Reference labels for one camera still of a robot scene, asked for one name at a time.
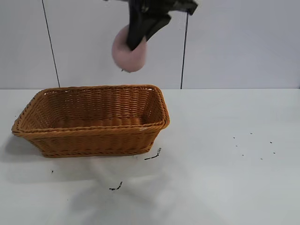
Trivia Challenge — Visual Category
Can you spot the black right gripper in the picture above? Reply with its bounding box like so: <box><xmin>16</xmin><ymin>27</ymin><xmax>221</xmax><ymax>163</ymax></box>
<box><xmin>127</xmin><ymin>0</ymin><xmax>197</xmax><ymax>51</ymax></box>

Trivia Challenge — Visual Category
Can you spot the pink peach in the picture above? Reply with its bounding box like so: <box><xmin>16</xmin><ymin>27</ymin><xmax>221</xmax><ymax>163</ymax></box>
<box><xmin>111</xmin><ymin>25</ymin><xmax>149</xmax><ymax>74</ymax></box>

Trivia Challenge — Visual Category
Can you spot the brown woven wicker basket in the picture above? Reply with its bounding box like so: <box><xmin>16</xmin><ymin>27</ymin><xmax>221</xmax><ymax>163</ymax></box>
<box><xmin>11</xmin><ymin>84</ymin><xmax>171</xmax><ymax>158</ymax></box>

